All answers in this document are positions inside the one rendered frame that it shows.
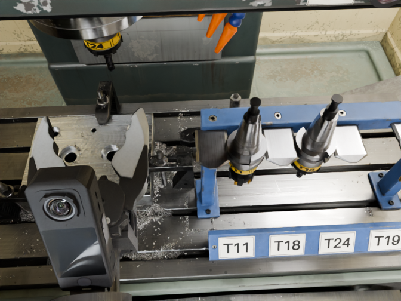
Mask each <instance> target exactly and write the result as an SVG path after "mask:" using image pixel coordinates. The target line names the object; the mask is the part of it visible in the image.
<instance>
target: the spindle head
mask: <svg viewBox="0 0 401 301"><path fill-rule="evenodd" d="M306 3H307V0H0V21H4V20H40V19H76V18H94V17H131V16H167V15H186V14H222V13H258V12H277V11H313V10H349V9H367V8H378V7H375V6H373V5H372V4H371V3H370V1H369V0H354V2H353V4H337V5H306Z"/></svg>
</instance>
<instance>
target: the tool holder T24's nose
mask: <svg viewBox="0 0 401 301"><path fill-rule="evenodd" d="M121 42H123V39H122V35H121V38H120V41H119V42H118V44H117V45H115V46H114V47H113V48H111V49H108V50H104V51H96V50H92V49H90V48H88V47H87V46H86V45H85V43H84V46H85V48H87V50H88V51H89V52H91V53H92V54H93V55H94V56H96V57H98V55H99V56H103V55H108V54H111V53H113V54H114V53H117V52H116V50H117V49H118V48H119V47H120V46H121Z"/></svg>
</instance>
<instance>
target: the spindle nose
mask: <svg viewBox="0 0 401 301"><path fill-rule="evenodd" d="M141 18H142V16H131V17H94V18H76V19H40V20H30V22H31V23H32V24H33V25H34V26H35V27H36V28H37V29H39V30H40V31H42V32H44V33H46V34H48V35H51V36H55V37H57V38H63V39H69V40H91V39H98V38H104V37H107V36H110V35H114V34H116V33H119V32H121V31H123V30H125V29H127V28H128V27H130V26H132V25H133V24H134V23H135V22H137V21H138V20H139V19H141Z"/></svg>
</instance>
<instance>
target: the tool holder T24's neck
mask: <svg viewBox="0 0 401 301"><path fill-rule="evenodd" d="M116 34H117V33H116ZM116 34H114V35H110V36H107V37H104V38H98V39H91V40H87V41H89V42H94V43H101V42H106V41H109V40H111V39H112V38H114V37H115V36H116ZM118 42H119V41H118ZM117 44H118V43H117ZM117 44H116V45H117ZM114 46H115V45H114ZM114 46H112V47H110V48H108V49H111V48H113V47H114ZM90 49H92V48H90ZM108 49H105V50H108ZM92 50H94V49H92ZM96 51H104V50H96Z"/></svg>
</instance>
